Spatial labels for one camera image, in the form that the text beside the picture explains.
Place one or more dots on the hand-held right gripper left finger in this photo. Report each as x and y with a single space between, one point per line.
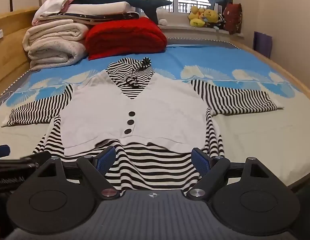
106 160

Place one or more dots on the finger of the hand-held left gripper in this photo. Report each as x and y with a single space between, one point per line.
2 151

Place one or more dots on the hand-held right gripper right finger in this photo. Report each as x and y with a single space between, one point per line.
200 162

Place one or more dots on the striped hooded top with vest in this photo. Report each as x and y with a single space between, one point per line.
150 110

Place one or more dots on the wooden headboard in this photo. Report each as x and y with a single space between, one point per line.
10 52

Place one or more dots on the blue and cream patterned bedspread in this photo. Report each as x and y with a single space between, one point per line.
207 55

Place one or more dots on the white speckled folded blanket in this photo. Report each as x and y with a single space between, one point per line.
57 55

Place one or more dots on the red folded blanket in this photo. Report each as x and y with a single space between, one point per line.
125 37

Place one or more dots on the cream folded blanket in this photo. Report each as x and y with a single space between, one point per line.
52 32

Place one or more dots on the white windowsill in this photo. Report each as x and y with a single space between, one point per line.
195 32

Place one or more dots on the purple box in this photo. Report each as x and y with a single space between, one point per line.
262 43

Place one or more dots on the dark starry folded blanket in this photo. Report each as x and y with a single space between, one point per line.
102 17

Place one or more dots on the black white striped plush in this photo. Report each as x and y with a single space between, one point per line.
220 20

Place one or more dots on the yellow plush toy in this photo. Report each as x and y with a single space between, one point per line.
196 17
211 15

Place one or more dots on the dark red patterned bag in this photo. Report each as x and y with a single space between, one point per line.
233 18

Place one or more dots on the small white plush toy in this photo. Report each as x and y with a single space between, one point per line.
162 17

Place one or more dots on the white folded pillow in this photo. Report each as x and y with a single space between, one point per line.
100 7

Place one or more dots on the black balcony railing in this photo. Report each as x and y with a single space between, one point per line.
193 6

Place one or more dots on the white and pink cloth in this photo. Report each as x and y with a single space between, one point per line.
56 2

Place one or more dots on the wooden bed frame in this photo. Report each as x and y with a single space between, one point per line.
282 70

